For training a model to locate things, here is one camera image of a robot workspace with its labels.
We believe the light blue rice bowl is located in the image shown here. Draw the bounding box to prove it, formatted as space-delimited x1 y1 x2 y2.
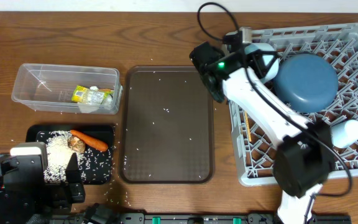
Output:
244 43 280 83

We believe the pile of white rice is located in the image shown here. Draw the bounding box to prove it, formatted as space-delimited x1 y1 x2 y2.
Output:
44 131 85 184

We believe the brown food scrap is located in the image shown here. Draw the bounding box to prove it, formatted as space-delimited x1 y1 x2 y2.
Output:
67 136 86 154

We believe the orange carrot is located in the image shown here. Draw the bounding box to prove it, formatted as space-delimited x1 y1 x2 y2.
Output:
70 129 108 152

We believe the dark blue plate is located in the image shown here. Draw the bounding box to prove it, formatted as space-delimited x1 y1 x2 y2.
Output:
273 54 338 113

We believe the white paper napkin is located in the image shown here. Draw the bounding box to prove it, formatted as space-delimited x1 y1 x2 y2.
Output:
71 85 114 113

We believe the yellow snack wrapper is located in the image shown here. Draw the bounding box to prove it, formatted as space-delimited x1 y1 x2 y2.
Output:
71 85 114 105

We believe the light blue plastic cup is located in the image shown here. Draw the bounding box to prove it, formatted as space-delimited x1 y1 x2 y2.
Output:
331 119 358 148

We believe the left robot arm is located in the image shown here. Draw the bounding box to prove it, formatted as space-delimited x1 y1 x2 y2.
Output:
0 153 85 223

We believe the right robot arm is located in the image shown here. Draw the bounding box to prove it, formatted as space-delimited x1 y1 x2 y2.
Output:
190 42 335 223

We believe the black waste tray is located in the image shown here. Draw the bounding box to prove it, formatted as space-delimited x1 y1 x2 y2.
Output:
25 124 114 185

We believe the wooden chopstick in rack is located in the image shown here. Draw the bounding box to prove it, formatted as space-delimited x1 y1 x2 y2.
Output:
244 112 252 142

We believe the grey plastic dishwasher rack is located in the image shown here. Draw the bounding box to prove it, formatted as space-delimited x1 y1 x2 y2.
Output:
229 23 358 187

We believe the clear plastic waste bin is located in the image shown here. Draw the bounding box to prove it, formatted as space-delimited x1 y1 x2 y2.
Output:
11 63 122 114

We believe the dark brown serving tray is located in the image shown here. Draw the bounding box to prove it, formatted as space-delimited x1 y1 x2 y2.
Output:
119 66 214 184

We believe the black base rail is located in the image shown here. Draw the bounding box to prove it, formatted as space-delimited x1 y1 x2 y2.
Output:
48 203 352 224

